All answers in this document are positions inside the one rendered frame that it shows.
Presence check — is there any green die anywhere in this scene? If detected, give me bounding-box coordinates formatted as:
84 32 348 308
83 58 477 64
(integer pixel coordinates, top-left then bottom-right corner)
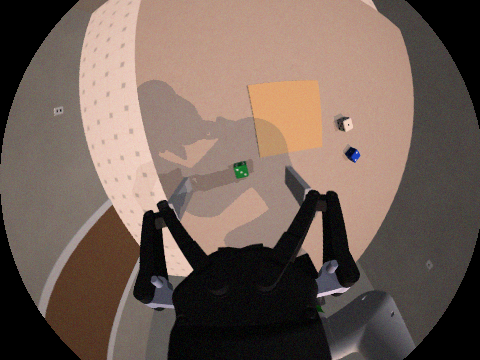
234 161 249 179

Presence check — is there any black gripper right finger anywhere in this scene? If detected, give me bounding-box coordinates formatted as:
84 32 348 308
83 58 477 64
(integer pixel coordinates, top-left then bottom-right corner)
254 166 360 297

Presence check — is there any orange mat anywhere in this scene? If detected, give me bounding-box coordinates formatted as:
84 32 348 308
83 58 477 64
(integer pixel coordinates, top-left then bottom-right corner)
248 80 322 158

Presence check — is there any blue die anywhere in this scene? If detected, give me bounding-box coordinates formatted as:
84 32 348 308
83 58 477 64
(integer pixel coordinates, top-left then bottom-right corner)
345 147 361 163

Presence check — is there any white die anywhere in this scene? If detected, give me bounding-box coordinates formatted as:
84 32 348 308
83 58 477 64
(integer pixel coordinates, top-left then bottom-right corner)
337 117 353 132

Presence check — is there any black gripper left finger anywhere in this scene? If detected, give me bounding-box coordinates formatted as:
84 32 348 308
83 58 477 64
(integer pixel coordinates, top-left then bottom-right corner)
133 177 230 311

